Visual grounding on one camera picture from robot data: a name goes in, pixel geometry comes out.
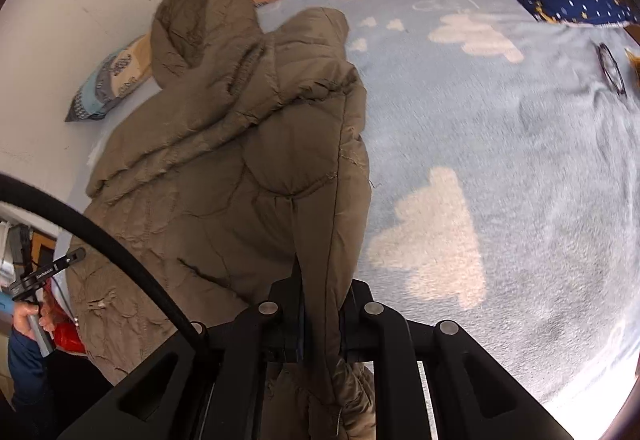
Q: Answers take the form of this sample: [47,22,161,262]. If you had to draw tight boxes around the brown puffer jacket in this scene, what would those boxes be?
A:
[85,0,375,439]

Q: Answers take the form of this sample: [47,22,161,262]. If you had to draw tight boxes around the blue sleeve left forearm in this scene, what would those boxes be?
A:
[8,329,47,412]

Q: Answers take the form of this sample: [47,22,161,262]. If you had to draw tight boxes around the person's left hand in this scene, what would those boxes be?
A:
[12,301,56,339]

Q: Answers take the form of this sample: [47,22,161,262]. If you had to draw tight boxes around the light blue cloud blanket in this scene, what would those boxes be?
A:
[64,0,640,416]

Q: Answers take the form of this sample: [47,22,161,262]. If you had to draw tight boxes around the black eyeglasses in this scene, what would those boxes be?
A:
[597,43,627,97]

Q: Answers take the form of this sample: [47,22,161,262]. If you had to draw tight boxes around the orange plush toy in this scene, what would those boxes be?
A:
[625,48,640,84]

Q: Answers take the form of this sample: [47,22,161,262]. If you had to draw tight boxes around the black cable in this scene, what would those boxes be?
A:
[0,171,206,346]

